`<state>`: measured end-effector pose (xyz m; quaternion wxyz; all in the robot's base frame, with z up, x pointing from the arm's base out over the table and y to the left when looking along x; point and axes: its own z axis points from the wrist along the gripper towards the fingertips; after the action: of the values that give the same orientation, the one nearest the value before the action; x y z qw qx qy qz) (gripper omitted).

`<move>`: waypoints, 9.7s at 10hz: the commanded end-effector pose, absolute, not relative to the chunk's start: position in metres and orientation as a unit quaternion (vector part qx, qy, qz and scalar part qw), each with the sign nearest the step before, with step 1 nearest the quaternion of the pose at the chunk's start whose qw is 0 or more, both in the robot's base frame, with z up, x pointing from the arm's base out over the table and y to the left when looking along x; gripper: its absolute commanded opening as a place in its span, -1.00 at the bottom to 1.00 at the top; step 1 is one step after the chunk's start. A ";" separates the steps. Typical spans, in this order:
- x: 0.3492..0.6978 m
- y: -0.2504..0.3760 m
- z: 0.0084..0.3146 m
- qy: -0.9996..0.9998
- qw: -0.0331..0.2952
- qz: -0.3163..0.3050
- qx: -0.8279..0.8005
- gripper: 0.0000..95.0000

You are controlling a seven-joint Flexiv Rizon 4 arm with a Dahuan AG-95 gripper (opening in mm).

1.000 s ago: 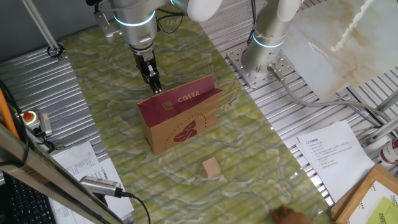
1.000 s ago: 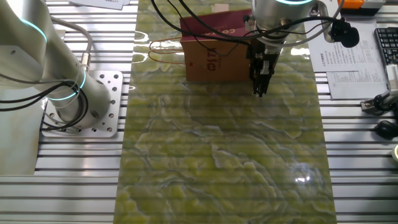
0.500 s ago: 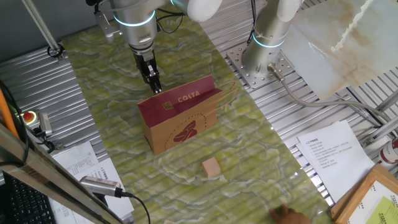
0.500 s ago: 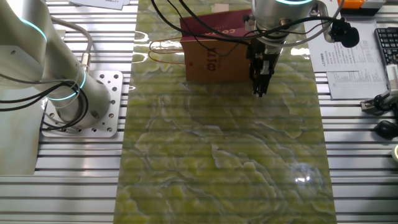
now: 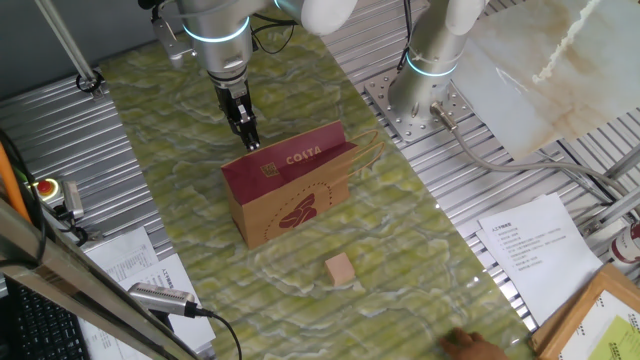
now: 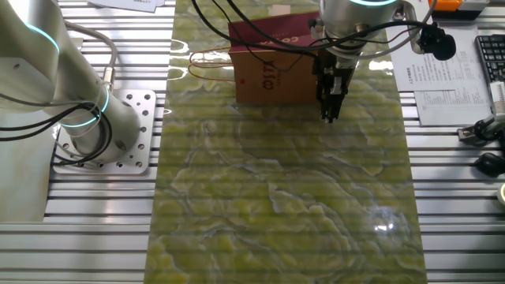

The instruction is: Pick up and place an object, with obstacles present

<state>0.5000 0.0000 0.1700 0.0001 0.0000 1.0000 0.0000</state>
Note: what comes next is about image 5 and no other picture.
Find red emergency stop button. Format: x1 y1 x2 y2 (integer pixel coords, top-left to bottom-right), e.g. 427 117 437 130
30 177 60 204

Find orange tube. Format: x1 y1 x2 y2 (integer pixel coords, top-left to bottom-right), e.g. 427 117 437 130
0 141 32 224

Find Costa brown red paper bag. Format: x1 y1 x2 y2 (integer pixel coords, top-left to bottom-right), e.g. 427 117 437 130
220 119 387 250

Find red white can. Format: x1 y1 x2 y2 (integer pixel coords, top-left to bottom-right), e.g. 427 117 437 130
608 222 640 266

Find black cable loop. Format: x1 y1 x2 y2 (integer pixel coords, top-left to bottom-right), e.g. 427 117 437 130
75 69 105 95

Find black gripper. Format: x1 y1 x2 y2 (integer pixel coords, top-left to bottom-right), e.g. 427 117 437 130
214 78 262 152

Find green marble pattern mat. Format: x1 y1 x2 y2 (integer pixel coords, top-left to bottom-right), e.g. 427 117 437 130
98 0 539 360

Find steel frame beam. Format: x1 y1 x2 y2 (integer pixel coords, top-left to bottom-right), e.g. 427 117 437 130
0 197 201 360

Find wooden frame tray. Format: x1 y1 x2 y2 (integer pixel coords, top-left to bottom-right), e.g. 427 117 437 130
529 263 640 360

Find black camera cable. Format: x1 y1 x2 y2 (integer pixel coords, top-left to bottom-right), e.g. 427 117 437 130
192 307 245 360

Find yellow green note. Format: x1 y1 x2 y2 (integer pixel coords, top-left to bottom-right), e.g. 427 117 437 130
587 314 640 360

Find aluminium profile bar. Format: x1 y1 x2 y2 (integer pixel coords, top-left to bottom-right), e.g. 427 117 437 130
602 143 640 182
579 185 640 239

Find white marble pattern sheet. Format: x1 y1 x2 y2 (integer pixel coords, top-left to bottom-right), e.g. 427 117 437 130
452 0 640 161

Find aluminium camera pole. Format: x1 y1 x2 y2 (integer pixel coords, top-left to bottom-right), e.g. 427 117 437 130
33 0 106 99

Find black loose cable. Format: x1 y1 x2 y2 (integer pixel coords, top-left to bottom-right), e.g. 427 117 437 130
0 128 90 269

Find person's bare hand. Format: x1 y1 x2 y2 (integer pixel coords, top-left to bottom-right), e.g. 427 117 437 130
439 327 509 360

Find white printed paper sheet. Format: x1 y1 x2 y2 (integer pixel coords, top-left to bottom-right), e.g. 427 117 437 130
474 227 496 264
557 289 640 360
477 192 605 326
83 227 160 285
118 253 217 354

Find small wooden cube block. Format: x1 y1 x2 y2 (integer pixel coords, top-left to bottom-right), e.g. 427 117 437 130
323 251 357 288

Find small grey box device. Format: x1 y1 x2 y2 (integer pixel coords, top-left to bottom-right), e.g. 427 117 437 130
60 179 85 221

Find thick grey robot cable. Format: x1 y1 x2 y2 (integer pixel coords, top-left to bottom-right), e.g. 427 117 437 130
429 101 640 211

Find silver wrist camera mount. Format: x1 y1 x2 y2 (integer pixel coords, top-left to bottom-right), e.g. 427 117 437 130
151 17 195 70

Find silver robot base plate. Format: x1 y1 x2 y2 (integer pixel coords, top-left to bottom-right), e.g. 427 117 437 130
364 67 474 144

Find black keyboard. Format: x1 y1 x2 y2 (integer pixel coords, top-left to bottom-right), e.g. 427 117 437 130
0 277 91 360

